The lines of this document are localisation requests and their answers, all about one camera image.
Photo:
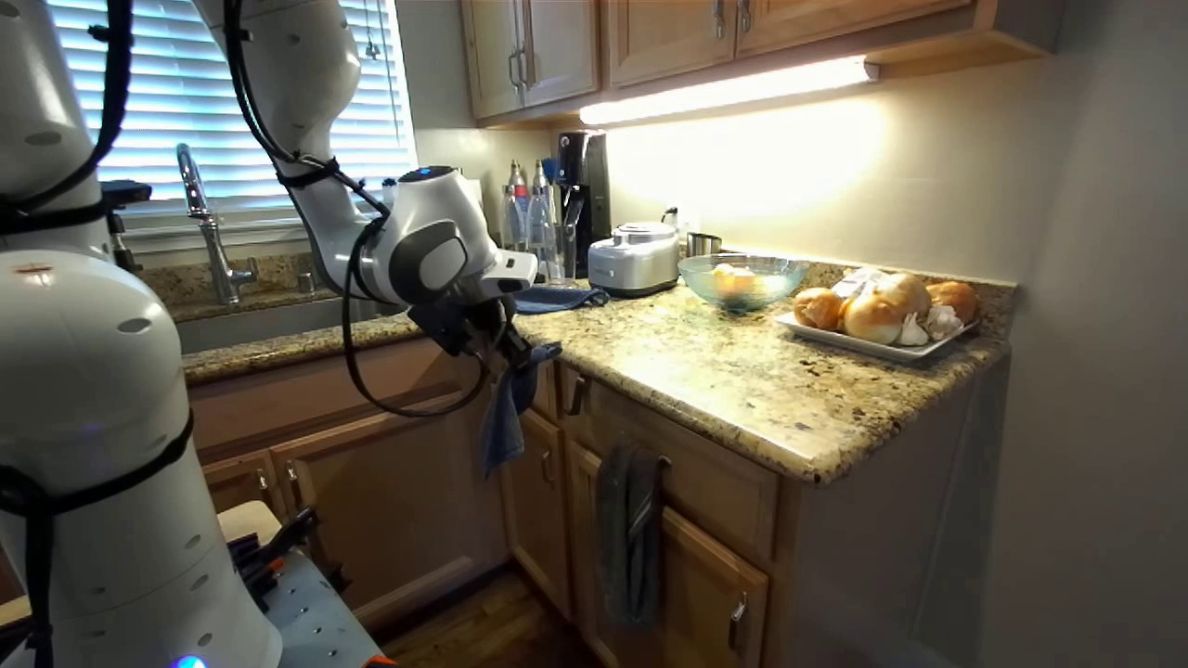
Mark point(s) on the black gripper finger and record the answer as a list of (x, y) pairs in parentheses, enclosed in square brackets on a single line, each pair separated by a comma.
[(476, 334), (524, 354)]

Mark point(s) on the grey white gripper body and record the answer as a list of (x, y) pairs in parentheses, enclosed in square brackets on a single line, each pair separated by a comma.
[(437, 245)]

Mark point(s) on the blue cloth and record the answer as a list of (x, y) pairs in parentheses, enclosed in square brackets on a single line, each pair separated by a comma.
[(556, 297), (502, 435)]

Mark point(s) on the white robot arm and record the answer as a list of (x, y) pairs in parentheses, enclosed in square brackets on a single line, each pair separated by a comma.
[(106, 505)]

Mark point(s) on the black hook on drawer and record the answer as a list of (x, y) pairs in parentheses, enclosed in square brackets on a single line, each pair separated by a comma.
[(581, 388)]

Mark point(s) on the wooden drawer front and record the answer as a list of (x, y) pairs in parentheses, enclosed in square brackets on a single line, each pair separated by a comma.
[(723, 491)]

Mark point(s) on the left lower cabinet door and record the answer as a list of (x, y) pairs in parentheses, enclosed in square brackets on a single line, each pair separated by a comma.
[(537, 516)]

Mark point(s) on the white toaster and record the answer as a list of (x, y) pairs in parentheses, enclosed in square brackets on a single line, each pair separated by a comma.
[(633, 260)]

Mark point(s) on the black coffee maker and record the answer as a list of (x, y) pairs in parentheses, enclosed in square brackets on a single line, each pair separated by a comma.
[(583, 189)]

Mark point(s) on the grey hanging towel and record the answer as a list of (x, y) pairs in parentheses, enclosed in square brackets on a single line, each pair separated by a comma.
[(628, 534)]

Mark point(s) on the sink cabinet door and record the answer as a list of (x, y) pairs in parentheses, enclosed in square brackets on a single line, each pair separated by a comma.
[(403, 510)]

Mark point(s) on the upper wooden cabinets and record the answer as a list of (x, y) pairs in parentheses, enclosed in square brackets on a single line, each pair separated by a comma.
[(556, 57)]

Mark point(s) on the glass bowl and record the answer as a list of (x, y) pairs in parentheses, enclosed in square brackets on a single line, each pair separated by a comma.
[(742, 280)]

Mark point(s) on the kitchen faucet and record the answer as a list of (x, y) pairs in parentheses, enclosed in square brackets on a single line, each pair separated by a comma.
[(223, 275)]

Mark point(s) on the window blinds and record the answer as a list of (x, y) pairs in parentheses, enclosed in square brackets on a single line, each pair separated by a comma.
[(223, 98)]

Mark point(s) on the orange fruit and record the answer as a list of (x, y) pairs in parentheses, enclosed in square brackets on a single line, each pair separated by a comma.
[(817, 310)]

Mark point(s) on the right lower cabinet door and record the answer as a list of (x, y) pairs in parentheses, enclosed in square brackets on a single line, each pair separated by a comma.
[(700, 584)]

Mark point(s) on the bread roll in bag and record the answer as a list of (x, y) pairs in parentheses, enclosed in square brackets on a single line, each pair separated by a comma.
[(881, 310)]

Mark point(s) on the under cabinet light strip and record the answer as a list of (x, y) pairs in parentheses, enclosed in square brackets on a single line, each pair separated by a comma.
[(732, 91)]

